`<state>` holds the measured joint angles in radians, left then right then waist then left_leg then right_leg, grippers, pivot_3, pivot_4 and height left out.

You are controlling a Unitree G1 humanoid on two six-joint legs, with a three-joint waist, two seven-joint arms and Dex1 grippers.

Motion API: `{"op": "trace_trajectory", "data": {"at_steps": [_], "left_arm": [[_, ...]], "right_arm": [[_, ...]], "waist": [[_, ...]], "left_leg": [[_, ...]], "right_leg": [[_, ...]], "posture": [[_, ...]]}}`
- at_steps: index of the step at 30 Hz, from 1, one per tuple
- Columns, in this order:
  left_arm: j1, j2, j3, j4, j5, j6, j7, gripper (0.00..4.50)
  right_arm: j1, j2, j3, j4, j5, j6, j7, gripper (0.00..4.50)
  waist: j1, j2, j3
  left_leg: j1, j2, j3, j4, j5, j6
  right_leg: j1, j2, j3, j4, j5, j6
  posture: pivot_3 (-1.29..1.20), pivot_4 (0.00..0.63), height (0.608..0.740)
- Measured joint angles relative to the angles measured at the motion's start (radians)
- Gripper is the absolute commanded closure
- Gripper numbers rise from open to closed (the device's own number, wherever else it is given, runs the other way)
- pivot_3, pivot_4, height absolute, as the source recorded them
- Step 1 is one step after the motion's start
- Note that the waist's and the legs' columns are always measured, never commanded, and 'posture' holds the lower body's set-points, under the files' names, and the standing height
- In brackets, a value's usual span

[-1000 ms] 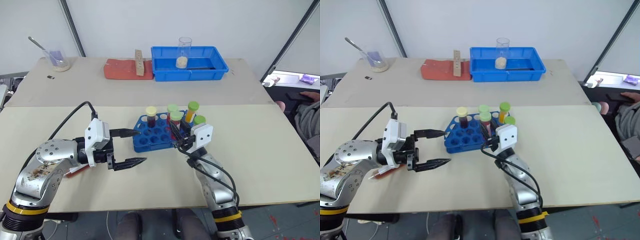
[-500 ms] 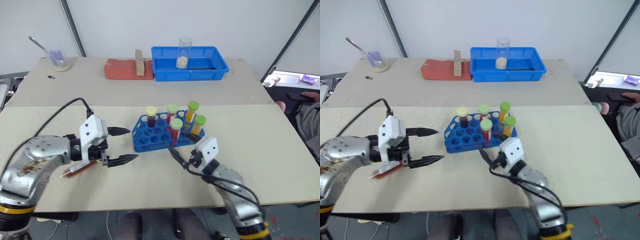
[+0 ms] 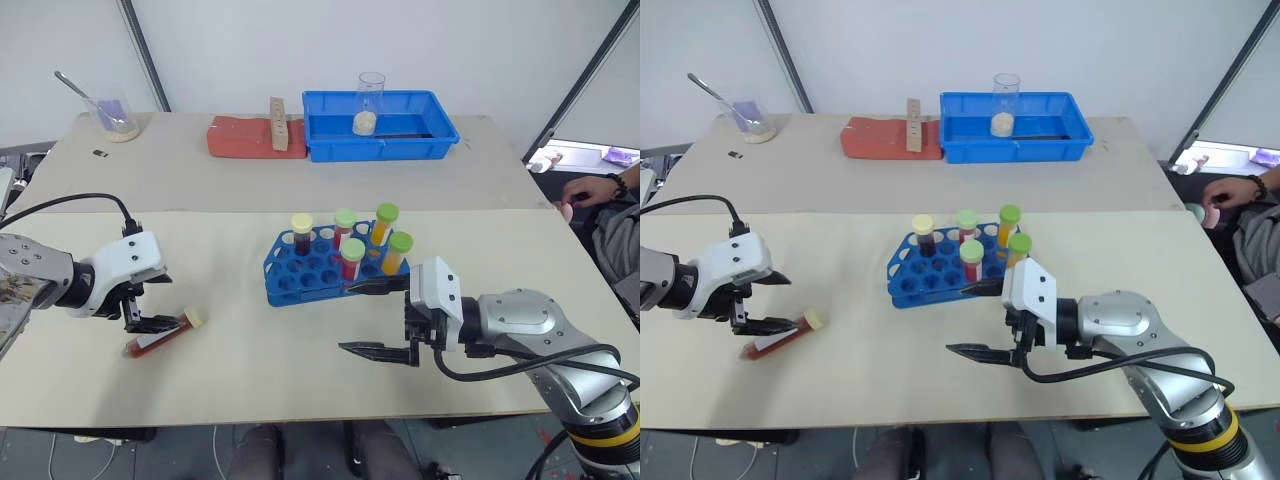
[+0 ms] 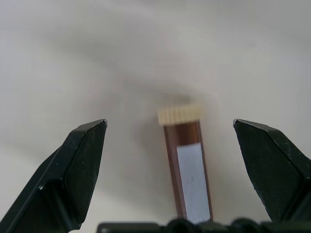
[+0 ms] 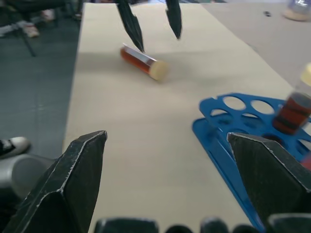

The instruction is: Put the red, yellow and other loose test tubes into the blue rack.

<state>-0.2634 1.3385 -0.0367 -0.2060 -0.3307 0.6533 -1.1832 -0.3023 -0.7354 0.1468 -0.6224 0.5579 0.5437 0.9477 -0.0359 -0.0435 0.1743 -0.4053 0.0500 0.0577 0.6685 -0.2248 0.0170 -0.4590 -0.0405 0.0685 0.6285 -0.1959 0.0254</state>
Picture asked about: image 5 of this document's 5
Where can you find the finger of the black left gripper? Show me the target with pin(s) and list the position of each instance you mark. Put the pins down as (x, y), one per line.
(131, 26)
(175, 19)

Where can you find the black chair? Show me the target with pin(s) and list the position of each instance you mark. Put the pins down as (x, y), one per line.
(26, 36)

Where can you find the white shoe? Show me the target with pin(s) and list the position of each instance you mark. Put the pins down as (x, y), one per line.
(47, 15)
(32, 29)

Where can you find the grey metal table leg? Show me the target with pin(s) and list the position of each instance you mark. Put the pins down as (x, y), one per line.
(22, 172)

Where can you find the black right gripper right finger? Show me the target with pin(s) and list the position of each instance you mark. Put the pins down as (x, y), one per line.
(272, 179)

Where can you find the red liquid tube cream cap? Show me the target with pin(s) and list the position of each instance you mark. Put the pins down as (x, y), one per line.
(143, 63)

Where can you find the small black object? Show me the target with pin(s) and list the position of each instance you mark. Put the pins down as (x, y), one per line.
(267, 13)

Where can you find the blue test tube rack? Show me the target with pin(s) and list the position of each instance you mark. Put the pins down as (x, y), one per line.
(218, 136)

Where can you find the red liquid tube yellow cap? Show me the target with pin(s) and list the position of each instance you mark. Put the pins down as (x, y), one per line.
(291, 114)

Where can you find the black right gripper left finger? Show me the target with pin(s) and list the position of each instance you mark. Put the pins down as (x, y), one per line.
(60, 194)

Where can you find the black and white sneaker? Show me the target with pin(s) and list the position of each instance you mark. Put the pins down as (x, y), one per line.
(14, 145)

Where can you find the clear jar with beige base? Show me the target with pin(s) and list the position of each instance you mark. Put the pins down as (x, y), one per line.
(297, 11)

